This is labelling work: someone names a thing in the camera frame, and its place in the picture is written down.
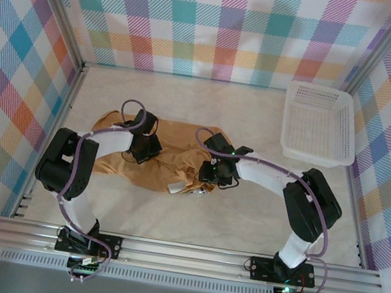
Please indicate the tan t-shirt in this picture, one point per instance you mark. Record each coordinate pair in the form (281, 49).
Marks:
(173, 143)

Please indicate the white plastic basket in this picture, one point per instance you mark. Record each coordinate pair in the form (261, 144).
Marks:
(318, 125)

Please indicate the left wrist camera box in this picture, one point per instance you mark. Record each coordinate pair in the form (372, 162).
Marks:
(146, 123)

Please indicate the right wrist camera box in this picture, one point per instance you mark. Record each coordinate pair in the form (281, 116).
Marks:
(218, 143)

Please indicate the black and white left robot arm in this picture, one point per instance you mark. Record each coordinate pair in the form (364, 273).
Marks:
(62, 166)

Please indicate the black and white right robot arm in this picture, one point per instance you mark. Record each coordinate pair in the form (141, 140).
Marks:
(315, 210)

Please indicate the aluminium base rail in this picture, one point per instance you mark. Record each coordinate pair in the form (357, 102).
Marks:
(181, 257)

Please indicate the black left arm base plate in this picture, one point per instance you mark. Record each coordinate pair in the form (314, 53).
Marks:
(111, 244)

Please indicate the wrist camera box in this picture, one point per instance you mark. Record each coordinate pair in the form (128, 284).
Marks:
(218, 143)
(146, 123)

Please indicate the aluminium frame post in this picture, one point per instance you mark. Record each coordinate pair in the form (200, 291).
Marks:
(59, 9)
(382, 46)

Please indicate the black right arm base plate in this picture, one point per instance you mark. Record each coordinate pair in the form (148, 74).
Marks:
(261, 270)

